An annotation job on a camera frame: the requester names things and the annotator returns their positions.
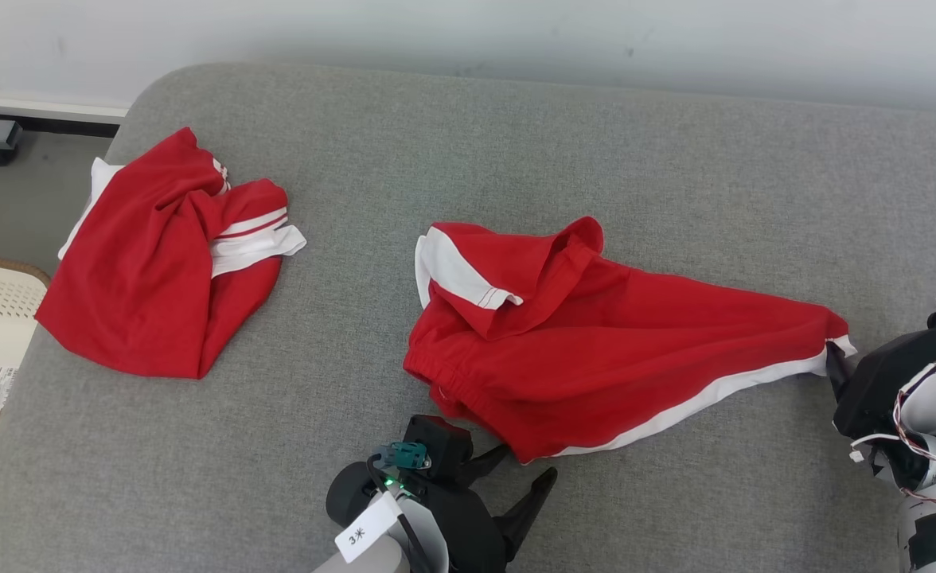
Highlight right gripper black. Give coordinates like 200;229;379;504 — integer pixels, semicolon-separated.
825;326;936;440

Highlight left arm black cable teal plug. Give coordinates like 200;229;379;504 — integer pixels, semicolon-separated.
367;440;437;573

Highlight red jersey shirt white sleeves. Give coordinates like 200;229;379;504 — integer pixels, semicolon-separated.
34;127;308;380

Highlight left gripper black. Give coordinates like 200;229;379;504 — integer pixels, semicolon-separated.
419;443;559;573

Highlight red shorts white side stripe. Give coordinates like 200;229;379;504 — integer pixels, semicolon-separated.
402;216;858;466

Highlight right arm red white wires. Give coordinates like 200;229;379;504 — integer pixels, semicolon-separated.
848;358;936;501

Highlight white paper tag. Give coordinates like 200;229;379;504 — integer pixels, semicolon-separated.
334;492;402;564

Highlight white wall baseboard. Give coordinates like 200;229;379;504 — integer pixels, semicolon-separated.
0;92;131;126

